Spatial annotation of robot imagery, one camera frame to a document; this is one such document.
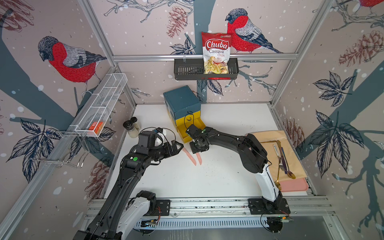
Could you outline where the pink tray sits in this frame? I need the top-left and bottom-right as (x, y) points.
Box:
(280, 178), (309, 192)

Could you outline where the metal hook rack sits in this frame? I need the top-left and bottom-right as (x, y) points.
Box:
(31, 130), (90, 169)

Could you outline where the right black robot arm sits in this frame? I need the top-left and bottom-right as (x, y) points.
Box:
(186, 125), (283, 211)

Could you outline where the gold spoon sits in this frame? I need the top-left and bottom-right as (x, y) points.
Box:
(277, 140), (296, 179)

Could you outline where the black cap shaker bottle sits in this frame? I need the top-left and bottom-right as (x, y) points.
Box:
(123, 120), (139, 139)

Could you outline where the teal yellow drawer cabinet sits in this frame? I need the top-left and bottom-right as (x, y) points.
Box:
(163, 86), (206, 143)

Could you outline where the pink fruit knife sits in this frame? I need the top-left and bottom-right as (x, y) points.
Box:
(196, 153), (203, 165)
(183, 148), (197, 166)

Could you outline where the red Chuba chips bag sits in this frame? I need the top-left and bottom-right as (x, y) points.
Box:
(201, 32), (232, 75)

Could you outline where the orange item in shelf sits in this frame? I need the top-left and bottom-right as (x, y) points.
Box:
(88, 121), (104, 134)

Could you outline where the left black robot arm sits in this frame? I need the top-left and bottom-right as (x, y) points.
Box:
(74, 140), (184, 240)

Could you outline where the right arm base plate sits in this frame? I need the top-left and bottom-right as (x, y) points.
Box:
(248, 198), (291, 215)

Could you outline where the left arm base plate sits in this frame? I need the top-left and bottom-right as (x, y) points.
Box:
(145, 200), (171, 217)

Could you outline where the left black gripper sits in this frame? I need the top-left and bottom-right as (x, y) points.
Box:
(148, 139), (184, 161)

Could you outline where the black wall basket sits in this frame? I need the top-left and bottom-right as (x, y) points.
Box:
(174, 58), (239, 81)

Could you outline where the silver cutlery knife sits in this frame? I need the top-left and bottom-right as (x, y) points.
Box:
(273, 145), (284, 171)

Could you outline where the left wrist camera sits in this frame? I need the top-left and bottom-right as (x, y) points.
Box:
(138, 129), (164, 149)

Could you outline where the clear wire wall shelf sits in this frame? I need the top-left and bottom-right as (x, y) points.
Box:
(74, 73), (127, 138)

